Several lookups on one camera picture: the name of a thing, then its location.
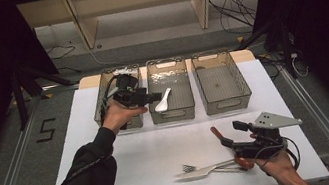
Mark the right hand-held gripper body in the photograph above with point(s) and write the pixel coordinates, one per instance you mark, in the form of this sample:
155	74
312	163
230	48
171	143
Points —
272	121

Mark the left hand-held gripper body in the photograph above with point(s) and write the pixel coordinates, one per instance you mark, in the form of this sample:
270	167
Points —
127	85

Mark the white ceramic spoon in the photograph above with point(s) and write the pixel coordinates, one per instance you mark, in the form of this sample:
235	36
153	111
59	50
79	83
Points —
162	106

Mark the red-brown wooden spoon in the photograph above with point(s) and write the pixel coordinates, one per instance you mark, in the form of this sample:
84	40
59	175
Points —
215	131

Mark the smoky clear plastic bin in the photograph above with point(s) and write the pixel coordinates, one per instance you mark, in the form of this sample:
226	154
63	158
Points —
178	86
140	120
221	79

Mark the silver metal fork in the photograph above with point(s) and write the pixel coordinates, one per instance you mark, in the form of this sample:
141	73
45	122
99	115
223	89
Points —
189	168

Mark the silver metal knife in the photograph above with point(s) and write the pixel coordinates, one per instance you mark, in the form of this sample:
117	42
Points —
193	174

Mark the person's left hand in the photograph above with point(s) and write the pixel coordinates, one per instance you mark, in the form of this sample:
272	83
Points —
117	117

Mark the person's right hand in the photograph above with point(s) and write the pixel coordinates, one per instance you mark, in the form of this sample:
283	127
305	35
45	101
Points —
278	169

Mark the white table sheet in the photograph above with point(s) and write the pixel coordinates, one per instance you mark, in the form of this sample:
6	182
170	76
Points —
162	153

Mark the black metal stand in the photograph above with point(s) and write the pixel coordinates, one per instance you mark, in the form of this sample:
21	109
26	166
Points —
21	106
287	51

